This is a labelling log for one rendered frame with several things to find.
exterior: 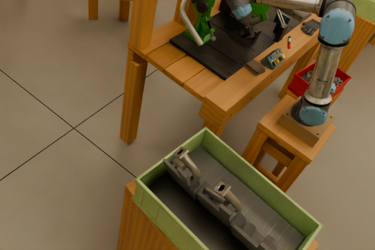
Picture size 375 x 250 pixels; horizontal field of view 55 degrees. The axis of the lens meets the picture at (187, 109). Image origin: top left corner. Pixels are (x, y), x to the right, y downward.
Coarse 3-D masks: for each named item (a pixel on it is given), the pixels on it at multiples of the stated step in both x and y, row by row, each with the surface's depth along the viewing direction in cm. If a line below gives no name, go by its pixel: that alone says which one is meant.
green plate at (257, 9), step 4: (252, 4) 210; (256, 4) 208; (260, 4) 207; (264, 4) 206; (252, 8) 210; (256, 8) 209; (260, 8) 208; (264, 8) 206; (268, 8) 210; (252, 12) 211; (256, 12) 210; (260, 12) 208
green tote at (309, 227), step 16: (192, 144) 157; (208, 144) 162; (224, 144) 155; (160, 160) 143; (224, 160) 159; (240, 160) 152; (144, 176) 137; (160, 176) 152; (240, 176) 157; (256, 176) 149; (144, 192) 135; (256, 192) 154; (272, 192) 147; (144, 208) 142; (160, 208) 132; (272, 208) 152; (288, 208) 145; (160, 224) 139; (176, 224) 129; (304, 224) 143; (320, 224) 137; (176, 240) 135; (192, 240) 126; (304, 240) 144
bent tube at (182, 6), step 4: (184, 0) 169; (188, 0) 170; (180, 4) 170; (184, 4) 170; (180, 8) 170; (184, 8) 170; (180, 12) 171; (184, 12) 171; (184, 16) 171; (184, 20) 172; (188, 20) 172; (188, 24) 173; (188, 28) 174; (192, 28) 174; (192, 32) 174; (196, 32) 175; (196, 36) 175; (196, 40) 176; (200, 40) 176; (200, 44) 177
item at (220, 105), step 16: (304, 32) 241; (272, 48) 221; (304, 48) 238; (288, 64) 228; (240, 80) 195; (256, 80) 197; (272, 80) 220; (208, 96) 181; (224, 96) 184; (240, 96) 186; (256, 96) 210; (208, 112) 185; (224, 112) 177
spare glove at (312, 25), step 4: (312, 20) 250; (304, 24) 245; (308, 24) 245; (312, 24) 246; (316, 24) 247; (304, 28) 242; (308, 28) 242; (312, 28) 243; (316, 28) 243; (308, 32) 238; (312, 32) 239
